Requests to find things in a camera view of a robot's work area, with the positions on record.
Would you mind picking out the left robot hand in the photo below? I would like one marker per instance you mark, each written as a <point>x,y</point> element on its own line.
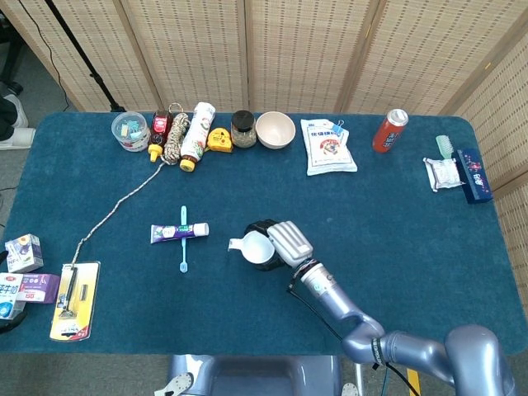
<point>10,323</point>

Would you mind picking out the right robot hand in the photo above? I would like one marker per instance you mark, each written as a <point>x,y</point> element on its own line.
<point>288,243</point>

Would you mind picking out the light blue toothbrush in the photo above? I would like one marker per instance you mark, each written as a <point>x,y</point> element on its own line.
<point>184,255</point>

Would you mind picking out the purple toothpaste tube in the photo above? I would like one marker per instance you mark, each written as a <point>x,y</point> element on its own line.
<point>177,232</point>

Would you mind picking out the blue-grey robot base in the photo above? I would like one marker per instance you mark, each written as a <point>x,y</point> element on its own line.
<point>255,377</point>

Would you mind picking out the white blue milk box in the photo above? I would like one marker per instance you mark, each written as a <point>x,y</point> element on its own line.
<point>10,297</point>

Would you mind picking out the purple white box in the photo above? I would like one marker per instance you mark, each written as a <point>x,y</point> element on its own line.
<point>41,288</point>

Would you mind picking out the blue table mat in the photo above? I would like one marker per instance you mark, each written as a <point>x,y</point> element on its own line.
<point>264,185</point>

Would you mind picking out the small white purple carton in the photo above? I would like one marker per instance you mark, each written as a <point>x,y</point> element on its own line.
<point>24,253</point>

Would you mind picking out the razor on yellow card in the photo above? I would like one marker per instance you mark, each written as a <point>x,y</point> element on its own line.
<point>88,305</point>

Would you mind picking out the white snack bag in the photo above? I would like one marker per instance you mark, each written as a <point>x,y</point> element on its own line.
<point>328,150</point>

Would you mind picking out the beige bowl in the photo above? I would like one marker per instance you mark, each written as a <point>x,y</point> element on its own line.
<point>275,130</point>

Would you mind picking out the glass jar black lid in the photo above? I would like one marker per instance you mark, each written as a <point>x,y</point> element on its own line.
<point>243,132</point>

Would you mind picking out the yellow tape measure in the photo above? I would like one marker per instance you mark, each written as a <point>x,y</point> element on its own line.
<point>219,141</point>

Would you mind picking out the blue binder clip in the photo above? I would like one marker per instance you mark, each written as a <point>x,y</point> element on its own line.
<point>337,128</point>

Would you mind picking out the white bottle yellow cap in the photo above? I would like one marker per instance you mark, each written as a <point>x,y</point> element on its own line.
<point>196,136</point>

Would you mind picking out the red drink can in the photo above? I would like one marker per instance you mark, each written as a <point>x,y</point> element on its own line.
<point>387,134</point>

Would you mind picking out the silver table leg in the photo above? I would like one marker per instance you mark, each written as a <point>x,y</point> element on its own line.
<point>359,379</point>

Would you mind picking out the white wrapped packet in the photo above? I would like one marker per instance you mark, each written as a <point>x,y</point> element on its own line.
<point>443,173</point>

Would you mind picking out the dark red sauce bottle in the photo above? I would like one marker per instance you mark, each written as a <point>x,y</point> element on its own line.
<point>160,128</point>

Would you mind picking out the white shoe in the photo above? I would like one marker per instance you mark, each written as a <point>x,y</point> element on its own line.
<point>20,138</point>
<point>21,113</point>

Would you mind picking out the yellow floor tape strip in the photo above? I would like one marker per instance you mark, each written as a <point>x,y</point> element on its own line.
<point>413,381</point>

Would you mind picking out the clear plastic jar of clips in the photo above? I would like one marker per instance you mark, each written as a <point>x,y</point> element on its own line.
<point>130,132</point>

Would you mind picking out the dark blue box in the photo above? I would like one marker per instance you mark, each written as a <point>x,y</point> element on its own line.
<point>474,175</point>

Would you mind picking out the black tripod stand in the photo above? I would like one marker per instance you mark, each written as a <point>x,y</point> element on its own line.
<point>94,76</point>

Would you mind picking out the black office chair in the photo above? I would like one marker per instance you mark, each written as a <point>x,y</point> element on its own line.
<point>10,66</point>

